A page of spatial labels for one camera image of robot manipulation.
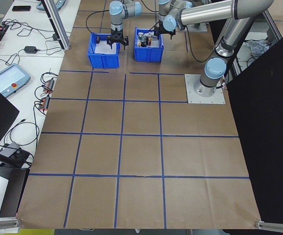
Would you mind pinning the black frame cover sheet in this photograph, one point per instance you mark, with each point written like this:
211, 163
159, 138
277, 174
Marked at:
266, 122

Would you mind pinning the tall aluminium profile post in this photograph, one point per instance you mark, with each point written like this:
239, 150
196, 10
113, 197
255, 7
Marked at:
57, 24

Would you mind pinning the aluminium table corner rail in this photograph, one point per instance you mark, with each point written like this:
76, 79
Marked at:
278, 226
2, 224

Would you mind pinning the black push button switch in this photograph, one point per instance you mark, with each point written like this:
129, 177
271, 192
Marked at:
143, 44

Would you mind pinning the blue bin with push buttons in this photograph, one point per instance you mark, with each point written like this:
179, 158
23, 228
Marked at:
147, 55

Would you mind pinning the black power adapter brick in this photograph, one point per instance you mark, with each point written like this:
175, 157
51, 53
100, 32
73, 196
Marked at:
31, 50
55, 37

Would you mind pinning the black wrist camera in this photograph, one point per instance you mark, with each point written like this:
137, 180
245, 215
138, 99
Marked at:
157, 31

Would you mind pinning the black cylindrical part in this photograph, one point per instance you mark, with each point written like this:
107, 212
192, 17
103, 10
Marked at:
97, 39

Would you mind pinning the teach pendant with tilted screen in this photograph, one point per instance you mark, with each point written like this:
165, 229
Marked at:
9, 76

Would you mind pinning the crumpled white plastic sheet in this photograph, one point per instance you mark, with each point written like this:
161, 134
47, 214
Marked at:
258, 47

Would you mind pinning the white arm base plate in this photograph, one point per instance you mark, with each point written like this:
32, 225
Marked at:
200, 29
192, 98

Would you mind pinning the orange black adapter module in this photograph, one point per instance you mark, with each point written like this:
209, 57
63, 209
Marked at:
45, 102
50, 84

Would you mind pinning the aluminium V frame bar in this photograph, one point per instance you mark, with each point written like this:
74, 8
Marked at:
273, 25
237, 66

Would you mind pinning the black smartphone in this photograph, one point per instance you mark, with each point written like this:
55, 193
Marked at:
21, 8

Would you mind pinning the blue bin with dark parts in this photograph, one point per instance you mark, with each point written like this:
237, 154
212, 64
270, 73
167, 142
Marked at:
102, 61

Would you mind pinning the black flat base plate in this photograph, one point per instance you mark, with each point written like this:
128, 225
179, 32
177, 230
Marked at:
14, 193

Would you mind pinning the light blue teach pendant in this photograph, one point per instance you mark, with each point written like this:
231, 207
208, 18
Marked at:
58, 3

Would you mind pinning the grey flat device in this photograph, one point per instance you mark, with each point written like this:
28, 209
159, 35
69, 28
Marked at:
9, 150

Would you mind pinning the grey switch contact blocks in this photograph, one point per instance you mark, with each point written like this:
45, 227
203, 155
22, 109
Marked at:
146, 36

